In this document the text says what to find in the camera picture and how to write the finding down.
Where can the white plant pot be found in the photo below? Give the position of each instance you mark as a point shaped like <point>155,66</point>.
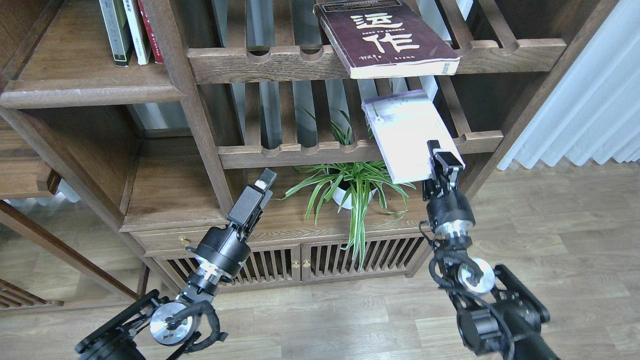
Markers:
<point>339,197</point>

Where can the dark wooden bookshelf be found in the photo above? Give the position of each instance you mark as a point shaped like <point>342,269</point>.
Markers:
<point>162,150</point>

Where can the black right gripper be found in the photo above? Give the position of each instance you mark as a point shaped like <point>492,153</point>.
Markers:
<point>449,211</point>

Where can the yellow and black book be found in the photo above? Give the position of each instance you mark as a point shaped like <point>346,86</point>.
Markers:
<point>116,24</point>

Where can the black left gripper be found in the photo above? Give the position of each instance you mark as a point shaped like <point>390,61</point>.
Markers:
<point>226,248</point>

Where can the white upright book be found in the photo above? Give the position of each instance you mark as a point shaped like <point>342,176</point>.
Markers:
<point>138,31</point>

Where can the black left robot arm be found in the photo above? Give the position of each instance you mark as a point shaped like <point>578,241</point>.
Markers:
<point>188,322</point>

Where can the white curtain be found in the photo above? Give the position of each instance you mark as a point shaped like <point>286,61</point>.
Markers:
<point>593,113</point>

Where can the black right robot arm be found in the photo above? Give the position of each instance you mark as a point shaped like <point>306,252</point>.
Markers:
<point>495,312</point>

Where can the brass drawer knob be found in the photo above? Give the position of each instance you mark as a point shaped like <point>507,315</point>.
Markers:
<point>184,241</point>

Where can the dark maroon book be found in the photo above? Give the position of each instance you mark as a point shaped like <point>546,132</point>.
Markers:
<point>384,39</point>

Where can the red upright book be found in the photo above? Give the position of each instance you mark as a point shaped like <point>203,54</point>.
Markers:
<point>156,53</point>

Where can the pale purple book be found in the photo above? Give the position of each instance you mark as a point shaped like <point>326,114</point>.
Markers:
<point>402,125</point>

